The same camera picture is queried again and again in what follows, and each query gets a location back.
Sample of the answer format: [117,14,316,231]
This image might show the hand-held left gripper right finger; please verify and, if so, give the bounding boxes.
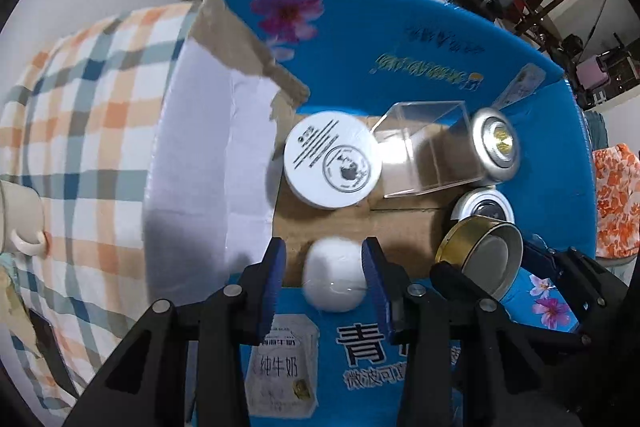
[361,237,551,427]

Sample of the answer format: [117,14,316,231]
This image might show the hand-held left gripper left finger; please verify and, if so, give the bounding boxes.
[65,237,288,427]

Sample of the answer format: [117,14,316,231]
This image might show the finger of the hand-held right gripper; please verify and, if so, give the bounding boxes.
[522,239,630,310]
[431,261,591,353]

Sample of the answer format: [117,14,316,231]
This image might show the small gold tin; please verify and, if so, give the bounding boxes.
[434,215,524,300]

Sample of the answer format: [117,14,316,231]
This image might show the white egg-shaped case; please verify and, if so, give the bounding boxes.
[301,236,368,312]

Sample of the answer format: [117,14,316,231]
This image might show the black-lid round jar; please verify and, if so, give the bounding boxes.
[450,187,515,228]

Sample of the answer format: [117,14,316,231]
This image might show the blue cardboard box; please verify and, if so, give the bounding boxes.
[142,0,601,427]

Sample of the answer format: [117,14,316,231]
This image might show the silver round tin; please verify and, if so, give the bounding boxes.
[462,108,521,185]

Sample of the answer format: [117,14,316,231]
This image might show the clear plastic box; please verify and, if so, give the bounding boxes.
[370,101,488,198]

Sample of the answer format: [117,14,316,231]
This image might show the white round jar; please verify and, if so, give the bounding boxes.
[283,111,383,209]

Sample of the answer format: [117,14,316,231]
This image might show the orange floral cloth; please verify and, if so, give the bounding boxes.
[592,143,640,260]

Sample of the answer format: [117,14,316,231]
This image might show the pink container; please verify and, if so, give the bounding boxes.
[577,57,608,92]

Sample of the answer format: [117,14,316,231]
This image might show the black phone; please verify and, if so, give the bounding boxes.
[27,309,81,400]

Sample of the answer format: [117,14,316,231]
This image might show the checkered cloth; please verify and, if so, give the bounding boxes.
[0,2,201,418]

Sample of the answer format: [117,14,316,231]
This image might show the cream cup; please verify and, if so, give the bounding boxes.
[0,181,52,256]

